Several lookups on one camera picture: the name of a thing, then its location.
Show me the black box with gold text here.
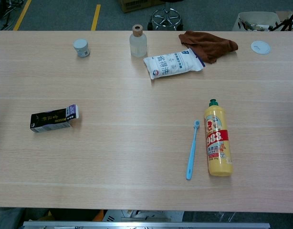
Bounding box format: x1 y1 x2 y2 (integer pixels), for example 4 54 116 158
30 104 80 134

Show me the frosted glass bottle wooden cap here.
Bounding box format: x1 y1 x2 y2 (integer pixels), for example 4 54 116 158
129 24 148 58

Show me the yellow detergent bottle green cap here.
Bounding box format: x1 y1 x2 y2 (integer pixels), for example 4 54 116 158
204 98 234 177

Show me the white detergent refill pouch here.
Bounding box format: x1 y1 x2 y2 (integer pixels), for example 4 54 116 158
143 48 206 80

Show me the light blue toothbrush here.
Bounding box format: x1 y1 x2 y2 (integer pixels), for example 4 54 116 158
186 119 201 180

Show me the brown cloth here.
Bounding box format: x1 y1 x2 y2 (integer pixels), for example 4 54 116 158
178 30 239 64

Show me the small white lidded jar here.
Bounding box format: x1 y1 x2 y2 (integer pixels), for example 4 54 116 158
73 39 91 58

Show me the chrome stool base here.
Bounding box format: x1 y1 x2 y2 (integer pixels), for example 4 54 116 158
147 0 184 31

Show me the cardboard box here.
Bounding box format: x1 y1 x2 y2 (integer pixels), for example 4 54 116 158
117 0 165 13

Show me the white round table grommet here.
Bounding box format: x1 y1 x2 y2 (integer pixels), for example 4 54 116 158
250 40 272 55

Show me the white bin with clutter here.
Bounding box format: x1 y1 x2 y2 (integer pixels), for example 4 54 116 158
232 11 282 32

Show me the black tripod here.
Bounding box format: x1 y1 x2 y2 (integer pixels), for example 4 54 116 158
268 5 293 32

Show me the aluminium rail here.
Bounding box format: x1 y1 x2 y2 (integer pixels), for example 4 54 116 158
21 220 271 229

